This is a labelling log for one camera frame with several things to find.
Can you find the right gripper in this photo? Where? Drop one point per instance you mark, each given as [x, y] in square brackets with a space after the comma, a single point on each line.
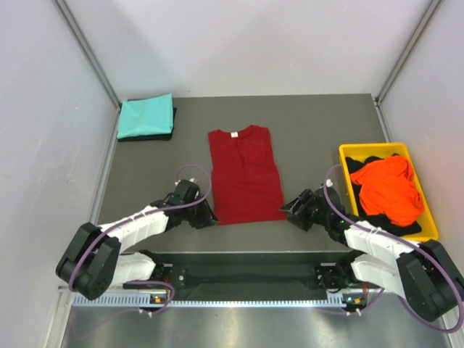
[307, 199]

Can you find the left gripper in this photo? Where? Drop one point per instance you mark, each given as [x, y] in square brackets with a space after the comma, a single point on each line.
[207, 217]

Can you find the dark red t-shirt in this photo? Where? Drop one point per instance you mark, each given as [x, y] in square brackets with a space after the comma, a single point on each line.
[246, 184]

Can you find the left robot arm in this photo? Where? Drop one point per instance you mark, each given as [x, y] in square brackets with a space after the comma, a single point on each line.
[96, 259]

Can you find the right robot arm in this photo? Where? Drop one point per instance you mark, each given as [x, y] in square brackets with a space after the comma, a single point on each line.
[421, 274]

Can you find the black garment in bin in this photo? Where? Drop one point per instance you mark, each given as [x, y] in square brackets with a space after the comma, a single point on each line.
[380, 220]

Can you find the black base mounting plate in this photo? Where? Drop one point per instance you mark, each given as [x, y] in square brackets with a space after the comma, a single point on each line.
[249, 276]

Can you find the orange t-shirt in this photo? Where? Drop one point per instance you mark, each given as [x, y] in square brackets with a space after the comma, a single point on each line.
[387, 187]

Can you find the folded teal t-shirt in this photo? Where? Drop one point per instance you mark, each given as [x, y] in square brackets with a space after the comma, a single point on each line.
[146, 117]

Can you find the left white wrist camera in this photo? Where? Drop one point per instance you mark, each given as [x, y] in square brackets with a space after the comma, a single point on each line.
[193, 180]

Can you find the grey slotted cable duct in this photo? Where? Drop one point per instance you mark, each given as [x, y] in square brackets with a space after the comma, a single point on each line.
[151, 301]

